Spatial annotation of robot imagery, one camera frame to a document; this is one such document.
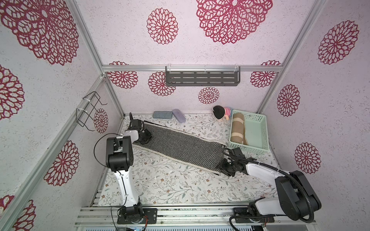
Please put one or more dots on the dark grey wall shelf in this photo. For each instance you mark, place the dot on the dark grey wall shelf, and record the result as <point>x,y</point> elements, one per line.
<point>202,78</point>

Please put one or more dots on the aluminium front rail frame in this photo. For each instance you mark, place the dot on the aluminium front rail frame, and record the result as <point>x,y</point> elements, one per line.
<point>183,215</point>

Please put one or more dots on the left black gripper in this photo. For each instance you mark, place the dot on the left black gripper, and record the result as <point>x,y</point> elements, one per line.
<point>150,135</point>

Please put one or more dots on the black wire wall rack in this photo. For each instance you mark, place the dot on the black wire wall rack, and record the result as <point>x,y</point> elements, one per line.
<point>85,113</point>

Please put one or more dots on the floral table mat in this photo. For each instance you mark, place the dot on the floral table mat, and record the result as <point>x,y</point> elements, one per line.
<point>159,180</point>

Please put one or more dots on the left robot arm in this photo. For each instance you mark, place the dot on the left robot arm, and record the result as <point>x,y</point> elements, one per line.
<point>120,159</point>

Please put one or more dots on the black white knitted scarf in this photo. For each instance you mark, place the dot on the black white knitted scarf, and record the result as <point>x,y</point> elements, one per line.
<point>184,148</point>

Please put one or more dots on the mint green plastic basket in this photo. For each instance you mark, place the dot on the mint green plastic basket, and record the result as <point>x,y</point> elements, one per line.
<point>254,132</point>

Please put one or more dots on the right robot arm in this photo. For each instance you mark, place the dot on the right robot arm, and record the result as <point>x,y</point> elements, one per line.
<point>296,199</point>

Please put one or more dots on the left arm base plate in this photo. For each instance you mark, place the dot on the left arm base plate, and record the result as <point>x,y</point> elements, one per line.
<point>136,215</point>

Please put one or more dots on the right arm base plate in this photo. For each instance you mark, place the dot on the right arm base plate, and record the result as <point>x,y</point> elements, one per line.
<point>246,215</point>

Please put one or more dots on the grey rectangular case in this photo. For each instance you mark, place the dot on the grey rectangular case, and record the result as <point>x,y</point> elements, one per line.
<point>162,115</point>

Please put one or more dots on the brown beige striped scarf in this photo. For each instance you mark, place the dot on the brown beige striped scarf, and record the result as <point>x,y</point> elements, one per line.
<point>238,129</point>

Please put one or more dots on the lilac oval case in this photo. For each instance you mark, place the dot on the lilac oval case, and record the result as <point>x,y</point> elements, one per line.
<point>179,115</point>

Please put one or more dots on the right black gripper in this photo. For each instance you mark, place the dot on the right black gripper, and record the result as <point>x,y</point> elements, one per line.
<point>227,165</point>

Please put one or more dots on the doll with black hair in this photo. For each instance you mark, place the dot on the doll with black hair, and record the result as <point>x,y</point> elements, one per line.
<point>221,113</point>

